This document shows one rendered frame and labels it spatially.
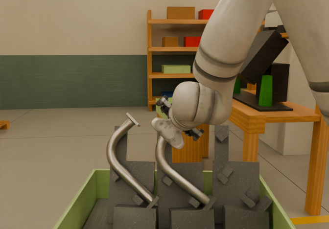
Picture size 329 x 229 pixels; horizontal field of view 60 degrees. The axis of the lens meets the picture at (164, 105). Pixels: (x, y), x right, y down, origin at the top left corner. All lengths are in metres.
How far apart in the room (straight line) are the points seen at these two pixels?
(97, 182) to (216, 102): 0.76
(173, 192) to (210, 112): 0.52
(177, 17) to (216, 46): 6.09
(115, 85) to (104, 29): 1.33
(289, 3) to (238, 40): 0.10
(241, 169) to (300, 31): 0.72
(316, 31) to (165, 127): 0.42
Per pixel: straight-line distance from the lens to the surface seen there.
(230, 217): 0.95
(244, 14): 0.39
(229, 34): 0.39
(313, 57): 0.32
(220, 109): 0.48
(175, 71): 6.43
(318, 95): 0.34
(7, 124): 5.74
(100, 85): 6.97
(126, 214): 0.94
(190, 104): 0.47
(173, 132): 0.64
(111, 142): 0.94
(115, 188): 0.99
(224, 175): 0.96
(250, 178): 0.99
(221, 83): 0.43
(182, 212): 0.91
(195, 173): 0.96
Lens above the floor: 1.41
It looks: 11 degrees down
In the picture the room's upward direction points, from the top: straight up
